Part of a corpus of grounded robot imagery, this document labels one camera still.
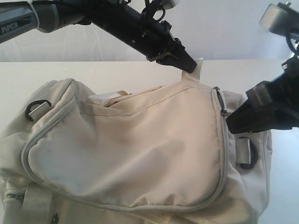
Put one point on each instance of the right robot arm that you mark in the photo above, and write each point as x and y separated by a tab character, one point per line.
293	35

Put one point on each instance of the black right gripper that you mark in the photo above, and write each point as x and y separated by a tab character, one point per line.
271	104

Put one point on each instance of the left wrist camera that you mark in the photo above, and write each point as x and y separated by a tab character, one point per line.
167	4

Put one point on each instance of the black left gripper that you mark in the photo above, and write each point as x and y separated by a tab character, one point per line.
154	40

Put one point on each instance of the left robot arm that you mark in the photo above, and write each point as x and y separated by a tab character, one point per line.
19	17

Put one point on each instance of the beige duffel bag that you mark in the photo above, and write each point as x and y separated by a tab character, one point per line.
162	156

